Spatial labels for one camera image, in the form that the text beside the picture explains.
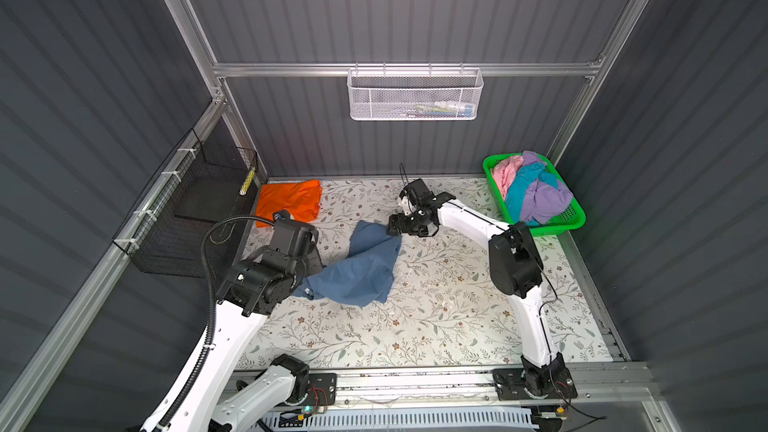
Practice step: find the white slotted cable duct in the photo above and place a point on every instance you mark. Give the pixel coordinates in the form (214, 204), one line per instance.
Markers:
(414, 419)

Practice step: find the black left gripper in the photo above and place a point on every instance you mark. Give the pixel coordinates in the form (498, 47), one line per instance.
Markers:
(314, 260)

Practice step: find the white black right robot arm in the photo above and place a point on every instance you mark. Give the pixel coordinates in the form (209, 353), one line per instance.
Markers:
(516, 270)

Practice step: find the yellow marker pen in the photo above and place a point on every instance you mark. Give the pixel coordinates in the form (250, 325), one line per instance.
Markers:
(247, 181)

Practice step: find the folded orange t shirt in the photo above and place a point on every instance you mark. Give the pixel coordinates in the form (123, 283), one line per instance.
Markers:
(301, 200)

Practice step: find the items in white basket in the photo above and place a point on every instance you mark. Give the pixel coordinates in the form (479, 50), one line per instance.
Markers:
(437, 110)

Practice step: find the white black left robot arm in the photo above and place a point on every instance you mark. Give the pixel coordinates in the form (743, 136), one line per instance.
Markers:
(239, 302)

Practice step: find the teal t shirt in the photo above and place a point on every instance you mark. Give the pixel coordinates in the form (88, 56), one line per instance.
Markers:
(523, 186)

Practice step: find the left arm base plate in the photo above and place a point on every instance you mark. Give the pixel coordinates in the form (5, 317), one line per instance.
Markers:
(320, 391)

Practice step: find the black wire cage basket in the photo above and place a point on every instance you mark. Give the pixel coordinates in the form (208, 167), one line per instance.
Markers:
(199, 190)

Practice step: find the white wire mesh basket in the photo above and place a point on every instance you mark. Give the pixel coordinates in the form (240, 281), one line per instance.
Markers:
(374, 92)

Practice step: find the blue t shirt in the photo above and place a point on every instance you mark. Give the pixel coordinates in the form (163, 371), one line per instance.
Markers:
(364, 276)

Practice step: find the purple t shirt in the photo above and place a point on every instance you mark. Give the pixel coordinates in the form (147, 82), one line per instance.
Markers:
(547, 202)

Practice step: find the pink t shirt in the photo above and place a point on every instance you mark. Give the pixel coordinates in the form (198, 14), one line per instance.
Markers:
(505, 172)

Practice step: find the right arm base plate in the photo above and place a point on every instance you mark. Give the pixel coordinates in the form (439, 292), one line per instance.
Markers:
(520, 383)

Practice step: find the aluminium mounting rail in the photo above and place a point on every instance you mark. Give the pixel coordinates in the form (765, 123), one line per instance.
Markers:
(594, 382)

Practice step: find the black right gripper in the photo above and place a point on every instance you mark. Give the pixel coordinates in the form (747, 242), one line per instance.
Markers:
(401, 227)

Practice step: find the green plastic laundry basket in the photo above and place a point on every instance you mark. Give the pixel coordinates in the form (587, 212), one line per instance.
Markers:
(573, 218)

